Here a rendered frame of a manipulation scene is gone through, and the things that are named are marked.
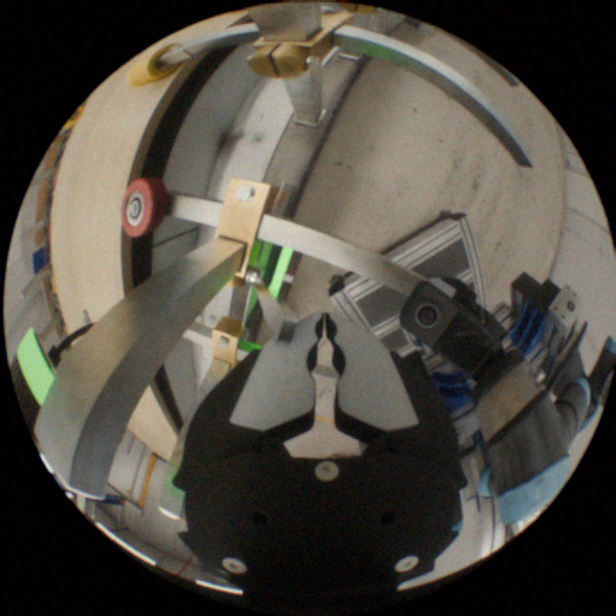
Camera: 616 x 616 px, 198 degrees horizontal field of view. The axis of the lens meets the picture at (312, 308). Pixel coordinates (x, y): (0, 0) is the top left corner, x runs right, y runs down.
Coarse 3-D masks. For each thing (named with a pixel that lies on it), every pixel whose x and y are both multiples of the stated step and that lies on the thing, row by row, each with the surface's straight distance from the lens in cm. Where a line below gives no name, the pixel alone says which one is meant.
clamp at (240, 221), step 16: (256, 192) 23; (272, 192) 24; (224, 208) 25; (240, 208) 24; (256, 208) 23; (224, 224) 25; (240, 224) 24; (256, 224) 23; (240, 240) 24; (256, 240) 25; (256, 256) 29; (240, 272) 25
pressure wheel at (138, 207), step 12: (144, 180) 29; (156, 180) 30; (132, 192) 30; (144, 192) 28; (156, 192) 28; (132, 204) 29; (144, 204) 28; (156, 204) 27; (132, 216) 31; (144, 216) 28; (156, 216) 28; (132, 228) 30; (144, 228) 28
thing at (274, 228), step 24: (168, 192) 32; (192, 216) 28; (216, 216) 26; (264, 216) 24; (288, 240) 24; (312, 240) 24; (336, 240) 24; (336, 264) 24; (360, 264) 25; (384, 264) 25; (408, 288) 28
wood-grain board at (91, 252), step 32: (192, 32) 55; (128, 64) 78; (192, 64) 39; (96, 96) 90; (128, 96) 49; (160, 96) 36; (96, 128) 59; (128, 128) 39; (64, 160) 92; (96, 160) 48; (128, 160) 34; (64, 192) 74; (96, 192) 44; (64, 224) 70; (96, 224) 43; (64, 256) 73; (96, 256) 44; (128, 256) 37; (64, 288) 85; (96, 288) 49; (128, 288) 39; (96, 320) 59; (160, 416) 77; (160, 448) 184
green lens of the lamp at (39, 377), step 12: (24, 348) 14; (36, 348) 13; (24, 360) 14; (36, 360) 13; (24, 372) 13; (36, 372) 13; (48, 372) 13; (36, 384) 13; (48, 384) 13; (36, 396) 13
